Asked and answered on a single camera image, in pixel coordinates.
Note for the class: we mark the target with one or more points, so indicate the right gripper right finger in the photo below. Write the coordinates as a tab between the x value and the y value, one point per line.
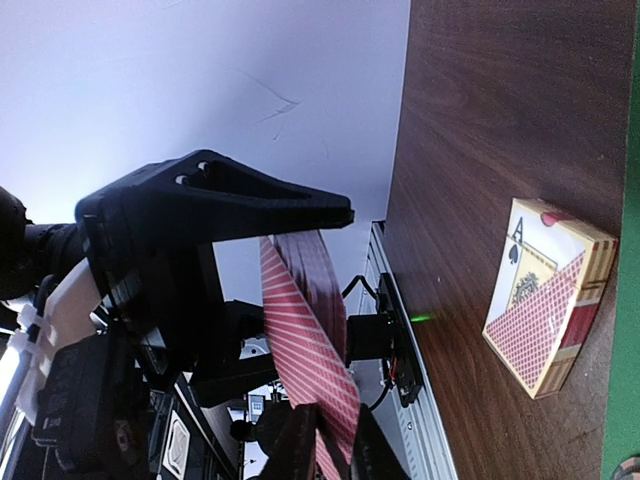
373	458

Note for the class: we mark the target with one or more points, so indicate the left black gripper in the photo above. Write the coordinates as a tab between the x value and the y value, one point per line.
147	235

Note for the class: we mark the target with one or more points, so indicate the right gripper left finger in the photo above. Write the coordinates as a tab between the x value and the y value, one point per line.
289	437

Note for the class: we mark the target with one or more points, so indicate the red backed card deck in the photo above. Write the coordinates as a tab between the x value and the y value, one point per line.
306	328

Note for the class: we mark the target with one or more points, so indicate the orange chips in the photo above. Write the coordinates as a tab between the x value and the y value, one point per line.
629	469

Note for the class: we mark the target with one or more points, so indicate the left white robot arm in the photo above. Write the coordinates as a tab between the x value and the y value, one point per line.
92	413

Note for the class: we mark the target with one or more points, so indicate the round green poker mat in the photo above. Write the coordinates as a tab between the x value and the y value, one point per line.
621	434

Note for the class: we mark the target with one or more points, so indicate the front aluminium rail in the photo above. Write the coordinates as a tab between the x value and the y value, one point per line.
416	434

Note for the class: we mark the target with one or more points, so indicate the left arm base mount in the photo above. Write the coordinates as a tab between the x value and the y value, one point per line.
385	335

